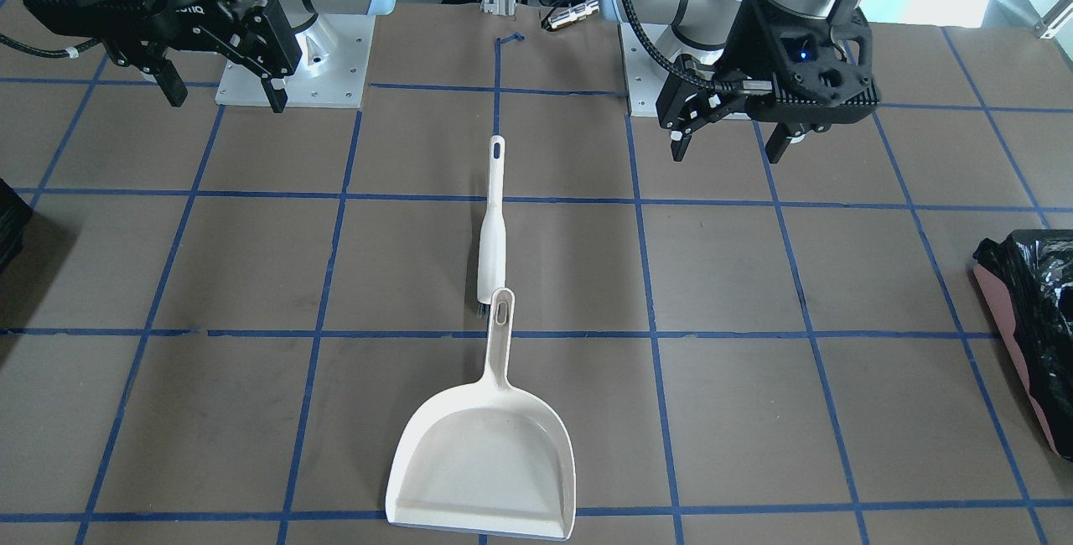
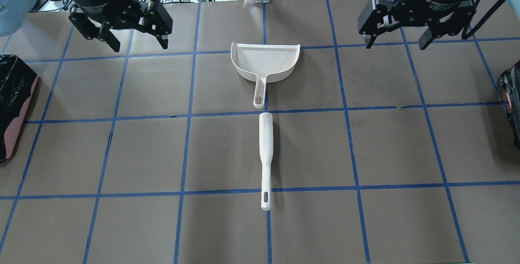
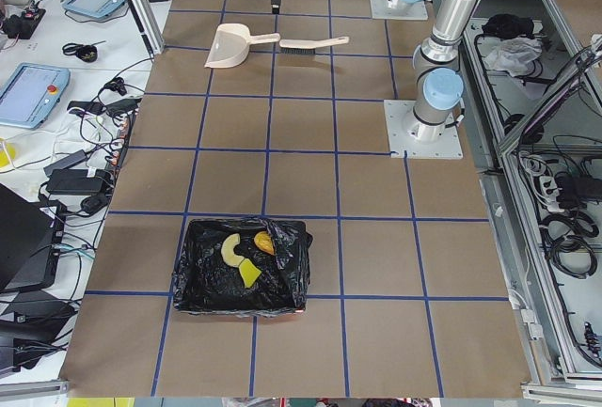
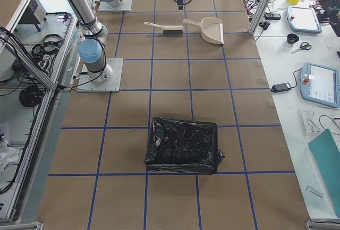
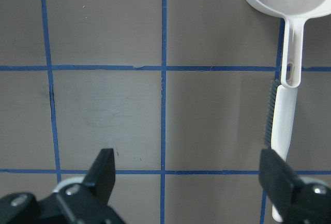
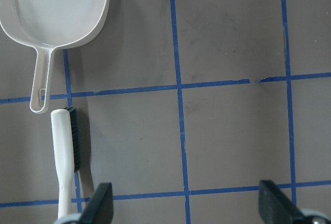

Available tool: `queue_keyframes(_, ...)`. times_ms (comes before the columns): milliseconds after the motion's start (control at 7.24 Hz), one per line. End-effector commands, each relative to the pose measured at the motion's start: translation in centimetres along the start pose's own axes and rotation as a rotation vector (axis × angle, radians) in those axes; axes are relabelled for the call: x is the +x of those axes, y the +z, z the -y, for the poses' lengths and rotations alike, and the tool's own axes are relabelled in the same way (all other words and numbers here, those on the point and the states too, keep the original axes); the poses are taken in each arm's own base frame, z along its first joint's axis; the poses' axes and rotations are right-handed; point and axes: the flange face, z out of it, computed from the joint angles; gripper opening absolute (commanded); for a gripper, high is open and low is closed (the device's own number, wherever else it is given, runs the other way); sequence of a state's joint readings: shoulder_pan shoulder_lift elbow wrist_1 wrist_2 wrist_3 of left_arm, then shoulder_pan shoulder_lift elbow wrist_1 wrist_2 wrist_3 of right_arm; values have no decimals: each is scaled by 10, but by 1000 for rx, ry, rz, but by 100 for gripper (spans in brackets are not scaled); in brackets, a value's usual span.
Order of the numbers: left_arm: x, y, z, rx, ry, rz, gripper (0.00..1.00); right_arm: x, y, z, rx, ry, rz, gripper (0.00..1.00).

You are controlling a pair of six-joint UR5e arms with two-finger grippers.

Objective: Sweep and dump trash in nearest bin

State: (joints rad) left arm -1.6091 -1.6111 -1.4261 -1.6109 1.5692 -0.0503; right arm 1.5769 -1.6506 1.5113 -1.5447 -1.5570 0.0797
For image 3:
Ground beige hand brush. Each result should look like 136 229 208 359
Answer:
278 36 350 55

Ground beige plastic dustpan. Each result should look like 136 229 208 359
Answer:
204 23 280 69

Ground toy croissant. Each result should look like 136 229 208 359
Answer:
220 233 245 268

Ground green yellow sponge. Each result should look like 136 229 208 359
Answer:
238 258 261 289

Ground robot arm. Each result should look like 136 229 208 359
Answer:
403 0 479 143

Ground bin with black bag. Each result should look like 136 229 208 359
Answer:
173 217 313 317

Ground black power strip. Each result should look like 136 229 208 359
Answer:
105 110 137 179

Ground black cloth bundle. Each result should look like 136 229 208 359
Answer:
482 14 534 39

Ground white crumpled cloth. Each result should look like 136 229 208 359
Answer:
483 37 543 77

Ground blue teach pendant near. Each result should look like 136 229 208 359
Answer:
1 63 71 130

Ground black power adapter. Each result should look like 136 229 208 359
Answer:
46 169 111 196

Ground black laptop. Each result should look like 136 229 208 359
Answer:
1 186 66 294

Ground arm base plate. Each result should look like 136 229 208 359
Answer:
384 100 464 160
370 0 428 21

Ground coiled black cables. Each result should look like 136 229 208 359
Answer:
540 209 598 281

